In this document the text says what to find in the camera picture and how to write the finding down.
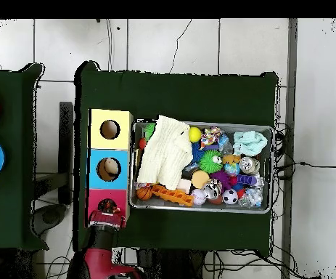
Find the yellow ball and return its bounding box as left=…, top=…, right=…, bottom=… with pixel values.
left=188, top=126, right=202, bottom=144

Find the cream knitted cloth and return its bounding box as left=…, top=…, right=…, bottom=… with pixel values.
left=136, top=115, right=194, bottom=192

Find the black power cable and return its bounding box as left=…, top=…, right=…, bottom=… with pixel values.
left=275, top=161, right=336, bottom=173

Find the light blue cloth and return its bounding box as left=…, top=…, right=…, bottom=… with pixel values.
left=231, top=130, right=269, bottom=157

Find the silver drink can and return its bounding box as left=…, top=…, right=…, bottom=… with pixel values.
left=239, top=156, right=261, bottom=176

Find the small soccer ball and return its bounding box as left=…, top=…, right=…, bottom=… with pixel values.
left=221, top=188, right=239, bottom=205

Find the small globe ball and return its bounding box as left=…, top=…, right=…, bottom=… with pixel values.
left=224, top=162, right=241, bottom=177

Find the colourful patterned cloth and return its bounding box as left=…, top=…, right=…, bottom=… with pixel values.
left=199, top=126, right=223, bottom=150

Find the green spiky toy with eyes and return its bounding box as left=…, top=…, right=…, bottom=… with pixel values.
left=198, top=149, right=224, bottom=174

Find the clear mesh bin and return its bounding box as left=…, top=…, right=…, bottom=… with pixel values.
left=128, top=119, right=274, bottom=215

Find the orange striped tiger plush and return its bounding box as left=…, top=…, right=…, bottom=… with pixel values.
left=97, top=198, right=121, bottom=214

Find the wooden box with three holes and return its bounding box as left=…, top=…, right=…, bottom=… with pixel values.
left=85, top=108, right=134, bottom=229

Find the dark green table cloth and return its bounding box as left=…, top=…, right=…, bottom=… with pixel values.
left=0, top=62, right=49, bottom=251
left=73, top=60, right=279, bottom=257

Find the purple bumpy ball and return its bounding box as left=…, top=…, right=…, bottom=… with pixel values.
left=209, top=170, right=232, bottom=191

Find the orange plastic block tray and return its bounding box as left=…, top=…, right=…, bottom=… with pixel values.
left=150, top=184, right=195, bottom=208

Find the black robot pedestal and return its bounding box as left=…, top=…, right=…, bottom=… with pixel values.
left=141, top=248, right=207, bottom=279

